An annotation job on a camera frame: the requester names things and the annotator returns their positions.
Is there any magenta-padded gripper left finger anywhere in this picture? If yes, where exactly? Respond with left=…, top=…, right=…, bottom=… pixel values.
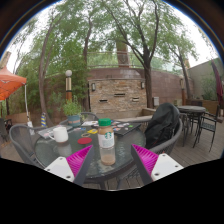
left=44, top=144, right=96, bottom=187

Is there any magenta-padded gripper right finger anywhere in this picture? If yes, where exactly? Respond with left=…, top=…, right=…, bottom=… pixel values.
left=130, top=143, right=185, bottom=186

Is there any green-capped coffee drink bottle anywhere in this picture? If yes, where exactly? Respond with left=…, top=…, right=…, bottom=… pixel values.
left=97, top=118, right=117, bottom=166

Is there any grey mesh patio chair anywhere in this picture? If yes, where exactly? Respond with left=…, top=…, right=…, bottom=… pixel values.
left=116, top=118, right=184, bottom=188
left=59, top=111, right=100, bottom=127
left=179, top=113, right=190, bottom=148
left=8, top=123, right=48, bottom=168

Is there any white ceramic mug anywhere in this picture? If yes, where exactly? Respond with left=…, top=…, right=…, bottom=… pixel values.
left=48, top=126, right=70, bottom=144

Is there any flat round red coaster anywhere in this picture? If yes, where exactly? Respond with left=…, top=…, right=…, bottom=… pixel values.
left=77, top=136, right=93, bottom=145

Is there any grey laptop with stickers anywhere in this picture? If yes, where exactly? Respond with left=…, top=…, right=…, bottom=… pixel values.
left=37, top=124, right=74, bottom=139

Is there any black backpack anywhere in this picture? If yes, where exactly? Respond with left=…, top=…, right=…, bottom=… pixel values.
left=144, top=102, right=181, bottom=150

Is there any blue yellow striped cone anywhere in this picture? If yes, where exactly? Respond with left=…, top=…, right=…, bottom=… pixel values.
left=40, top=112, right=48, bottom=128

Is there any black laptop with stickers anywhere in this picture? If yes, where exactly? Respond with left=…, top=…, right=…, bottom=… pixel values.
left=111, top=121, right=143, bottom=136

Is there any green plant in teal pot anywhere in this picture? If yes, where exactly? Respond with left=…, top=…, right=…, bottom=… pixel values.
left=62, top=96, right=83, bottom=128

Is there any white sticker sheet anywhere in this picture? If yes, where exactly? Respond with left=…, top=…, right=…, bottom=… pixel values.
left=81, top=120, right=100, bottom=128

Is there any black metal patio chair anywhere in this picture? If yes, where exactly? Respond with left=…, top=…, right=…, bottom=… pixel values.
left=193, top=113, right=221, bottom=153

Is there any round metal patio table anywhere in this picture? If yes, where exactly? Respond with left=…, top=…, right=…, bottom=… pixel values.
left=177, top=105, right=207, bottom=134

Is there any leaning thin-trunked tree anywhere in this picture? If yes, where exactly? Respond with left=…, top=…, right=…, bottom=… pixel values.
left=9, top=6, right=88, bottom=127

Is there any orange canopy tent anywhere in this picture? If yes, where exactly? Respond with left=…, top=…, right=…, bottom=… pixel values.
left=0, top=66, right=33, bottom=125

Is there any closed maroon patio umbrella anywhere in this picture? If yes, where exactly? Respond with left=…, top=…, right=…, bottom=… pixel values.
left=210, top=59, right=224, bottom=108

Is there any tall tree by stone wall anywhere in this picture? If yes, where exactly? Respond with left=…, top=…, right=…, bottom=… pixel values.
left=99, top=0, right=188, bottom=109

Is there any globe-topped lamp post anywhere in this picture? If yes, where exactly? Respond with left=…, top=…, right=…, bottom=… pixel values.
left=64, top=69, right=73, bottom=103

